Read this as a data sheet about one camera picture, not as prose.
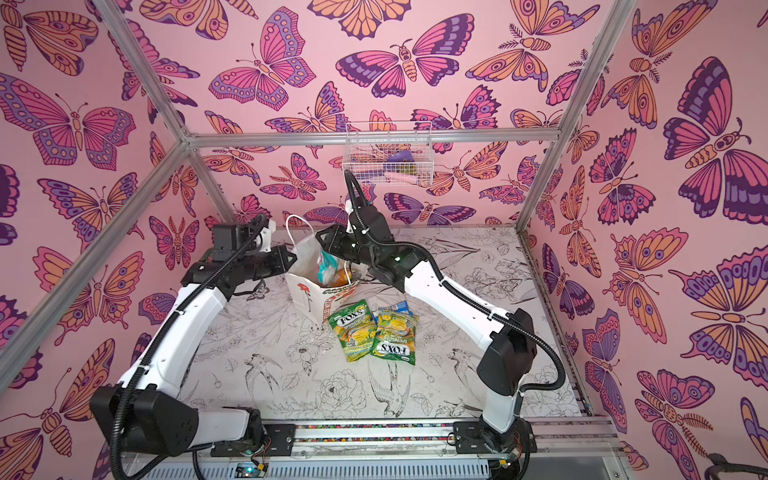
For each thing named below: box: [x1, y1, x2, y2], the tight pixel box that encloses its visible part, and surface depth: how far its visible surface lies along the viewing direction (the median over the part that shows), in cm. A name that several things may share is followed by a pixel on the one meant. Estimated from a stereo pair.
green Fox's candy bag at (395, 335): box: [371, 308, 419, 365], surface depth 90 cm
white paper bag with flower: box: [285, 215, 367, 324], surface depth 81 cm
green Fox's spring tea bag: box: [328, 299, 377, 362], surface depth 92 cm
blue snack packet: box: [395, 300, 414, 316], surface depth 99 cm
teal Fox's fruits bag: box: [316, 249, 345, 286], surface depth 80 cm
